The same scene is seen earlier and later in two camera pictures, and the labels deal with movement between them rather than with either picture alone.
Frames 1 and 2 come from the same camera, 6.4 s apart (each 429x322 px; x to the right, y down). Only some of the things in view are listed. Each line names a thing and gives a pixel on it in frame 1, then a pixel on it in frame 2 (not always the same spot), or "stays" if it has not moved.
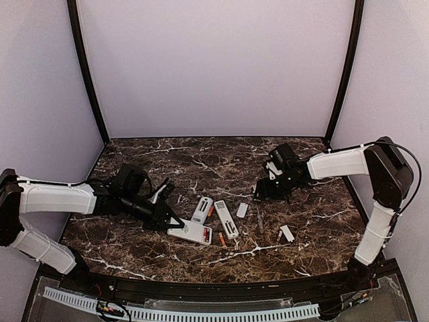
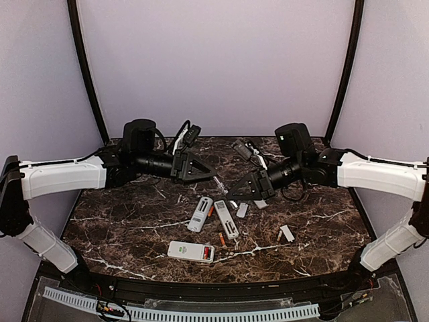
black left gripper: x=157 y=221 → x=182 y=166
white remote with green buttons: x=192 y=231 → x=189 y=251
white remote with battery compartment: x=202 y=210 stays
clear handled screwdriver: x=261 y=223 → x=220 y=185
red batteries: x=206 y=235 → x=207 y=254
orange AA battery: x=211 y=210 stays
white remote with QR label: x=226 y=220 stays
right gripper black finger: x=263 y=190 → x=247 y=190
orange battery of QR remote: x=222 y=239 stays
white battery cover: x=287 y=233 stays
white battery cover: x=242 y=210 stays
